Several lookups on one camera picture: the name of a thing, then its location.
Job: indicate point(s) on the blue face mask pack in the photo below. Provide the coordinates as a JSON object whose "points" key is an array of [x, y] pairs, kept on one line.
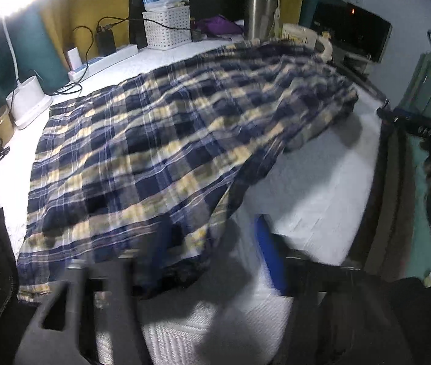
{"points": [[162, 0]]}

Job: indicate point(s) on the white textured table cover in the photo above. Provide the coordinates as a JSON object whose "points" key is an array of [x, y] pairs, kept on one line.
{"points": [[314, 197]]}

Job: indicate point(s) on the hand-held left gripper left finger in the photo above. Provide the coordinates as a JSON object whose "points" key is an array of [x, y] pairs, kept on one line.
{"points": [[116, 273]]}

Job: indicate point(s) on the white desk lamp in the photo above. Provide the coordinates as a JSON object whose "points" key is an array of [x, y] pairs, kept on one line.
{"points": [[29, 99]]}

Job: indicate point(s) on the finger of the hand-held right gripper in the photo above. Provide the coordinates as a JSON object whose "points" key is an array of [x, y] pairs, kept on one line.
{"points": [[394, 114]]}

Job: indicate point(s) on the plaid blue yellow shirt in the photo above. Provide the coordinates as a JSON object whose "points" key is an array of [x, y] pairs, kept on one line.
{"points": [[143, 152]]}

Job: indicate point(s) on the black power adapter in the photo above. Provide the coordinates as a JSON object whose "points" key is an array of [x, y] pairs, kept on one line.
{"points": [[106, 43]]}

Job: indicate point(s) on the white charger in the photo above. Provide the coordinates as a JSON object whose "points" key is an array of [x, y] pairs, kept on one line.
{"points": [[74, 59]]}

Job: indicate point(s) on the steel tumbler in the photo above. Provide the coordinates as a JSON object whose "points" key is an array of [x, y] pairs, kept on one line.
{"points": [[261, 17]]}

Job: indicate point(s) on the white small shelf unit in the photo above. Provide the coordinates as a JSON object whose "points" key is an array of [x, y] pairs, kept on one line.
{"points": [[352, 62]]}

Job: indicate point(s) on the purple cloth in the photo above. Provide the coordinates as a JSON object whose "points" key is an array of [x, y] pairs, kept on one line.
{"points": [[217, 26]]}

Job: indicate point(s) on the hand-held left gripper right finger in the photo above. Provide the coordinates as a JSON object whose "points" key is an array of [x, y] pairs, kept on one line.
{"points": [[272, 258]]}

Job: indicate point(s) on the black upright box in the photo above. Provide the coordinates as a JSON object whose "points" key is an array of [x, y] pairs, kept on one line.
{"points": [[136, 34]]}

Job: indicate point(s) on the white power strip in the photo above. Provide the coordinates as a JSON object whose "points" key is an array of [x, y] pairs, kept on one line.
{"points": [[120, 51]]}

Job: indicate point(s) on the black monitor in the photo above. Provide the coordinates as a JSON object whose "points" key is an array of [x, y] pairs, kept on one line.
{"points": [[352, 26]]}

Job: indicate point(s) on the cream cartoon mug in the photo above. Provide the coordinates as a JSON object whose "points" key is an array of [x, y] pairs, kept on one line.
{"points": [[297, 34]]}

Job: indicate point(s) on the white plastic basket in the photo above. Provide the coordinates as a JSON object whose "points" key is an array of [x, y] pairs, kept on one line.
{"points": [[168, 30]]}

